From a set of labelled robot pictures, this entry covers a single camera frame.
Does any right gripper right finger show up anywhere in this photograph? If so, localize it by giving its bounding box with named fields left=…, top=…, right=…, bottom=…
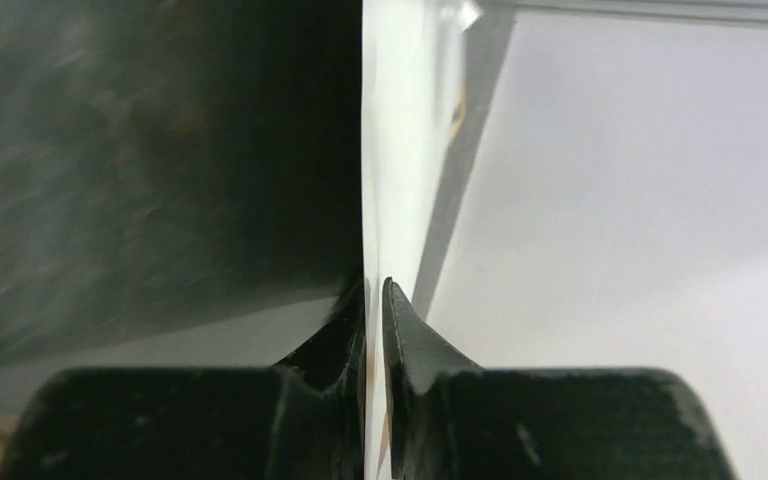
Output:
left=381, top=279, right=735, bottom=479

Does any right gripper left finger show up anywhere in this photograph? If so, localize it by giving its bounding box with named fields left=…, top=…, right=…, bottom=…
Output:
left=0, top=279, right=366, bottom=479

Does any landscape photo print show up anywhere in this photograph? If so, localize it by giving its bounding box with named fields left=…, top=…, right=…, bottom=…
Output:
left=361, top=0, right=483, bottom=479

